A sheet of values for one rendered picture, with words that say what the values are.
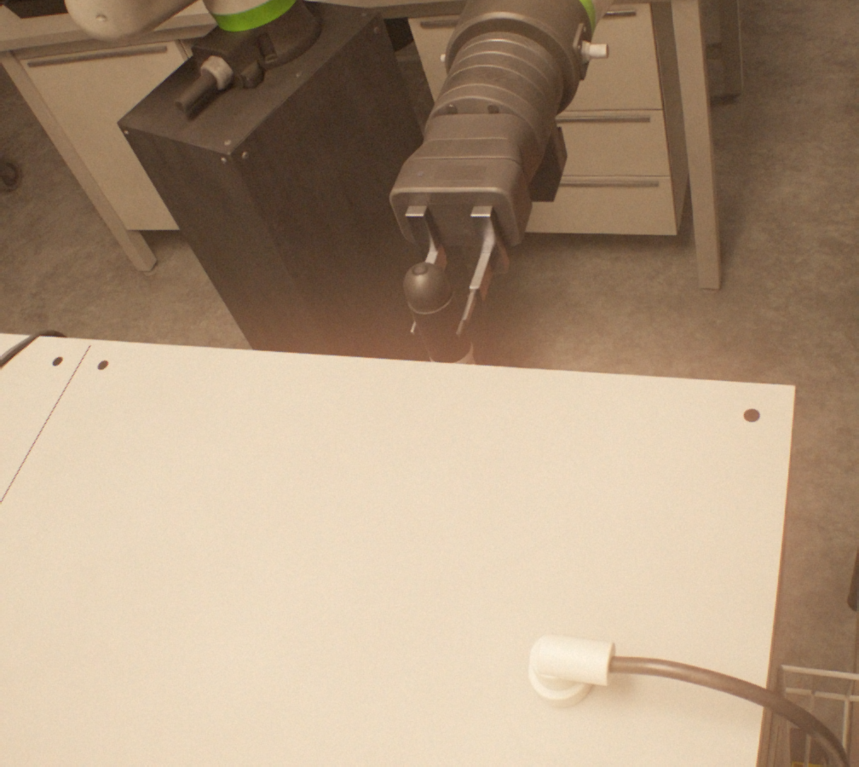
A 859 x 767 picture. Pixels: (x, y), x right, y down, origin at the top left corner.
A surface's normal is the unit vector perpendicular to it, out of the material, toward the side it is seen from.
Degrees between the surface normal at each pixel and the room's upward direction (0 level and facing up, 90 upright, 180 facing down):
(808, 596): 0
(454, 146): 3
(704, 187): 90
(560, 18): 49
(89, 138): 90
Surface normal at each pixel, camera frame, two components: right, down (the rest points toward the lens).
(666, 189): -0.28, 0.78
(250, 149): 0.78, 0.31
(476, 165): -0.25, -0.63
